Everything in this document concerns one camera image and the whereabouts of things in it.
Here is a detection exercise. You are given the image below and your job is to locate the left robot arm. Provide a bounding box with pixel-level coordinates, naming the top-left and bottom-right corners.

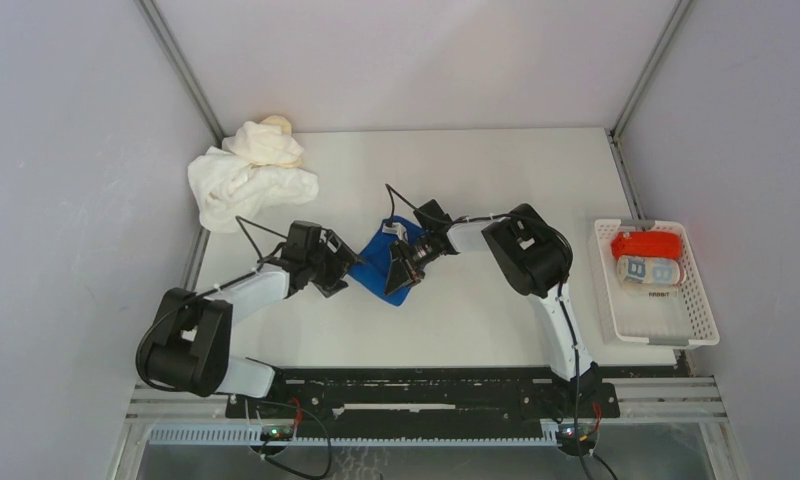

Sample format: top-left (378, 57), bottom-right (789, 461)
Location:
top-left (135, 221), bottom-right (362, 417)

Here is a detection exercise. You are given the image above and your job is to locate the blue towel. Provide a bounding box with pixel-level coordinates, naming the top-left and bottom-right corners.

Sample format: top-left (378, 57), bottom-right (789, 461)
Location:
top-left (348, 227), bottom-right (411, 307)

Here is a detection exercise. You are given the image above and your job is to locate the white plastic basket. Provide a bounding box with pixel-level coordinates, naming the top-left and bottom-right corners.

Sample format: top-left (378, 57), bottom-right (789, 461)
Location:
top-left (588, 219), bottom-right (720, 349)

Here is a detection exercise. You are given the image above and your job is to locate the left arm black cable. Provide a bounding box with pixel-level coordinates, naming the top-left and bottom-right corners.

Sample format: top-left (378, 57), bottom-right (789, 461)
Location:
top-left (134, 215), bottom-right (289, 393)

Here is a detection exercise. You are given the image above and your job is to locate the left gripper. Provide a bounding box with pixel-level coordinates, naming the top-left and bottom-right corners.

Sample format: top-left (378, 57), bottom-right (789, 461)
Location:
top-left (305, 230), bottom-right (366, 298)

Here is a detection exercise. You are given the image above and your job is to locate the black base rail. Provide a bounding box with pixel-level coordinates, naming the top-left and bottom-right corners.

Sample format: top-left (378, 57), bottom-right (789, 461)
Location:
top-left (226, 364), bottom-right (621, 442)

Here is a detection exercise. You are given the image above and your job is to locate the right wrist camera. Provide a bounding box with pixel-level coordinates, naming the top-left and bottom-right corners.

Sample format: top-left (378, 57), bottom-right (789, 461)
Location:
top-left (378, 199), bottom-right (453, 243)

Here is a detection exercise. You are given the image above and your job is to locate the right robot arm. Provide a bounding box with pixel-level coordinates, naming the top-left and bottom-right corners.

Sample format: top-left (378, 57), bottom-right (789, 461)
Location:
top-left (383, 199), bottom-right (601, 416)

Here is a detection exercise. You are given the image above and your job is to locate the red rolled towel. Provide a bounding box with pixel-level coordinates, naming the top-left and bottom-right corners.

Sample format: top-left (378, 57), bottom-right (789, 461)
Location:
top-left (610, 231), bottom-right (683, 260)

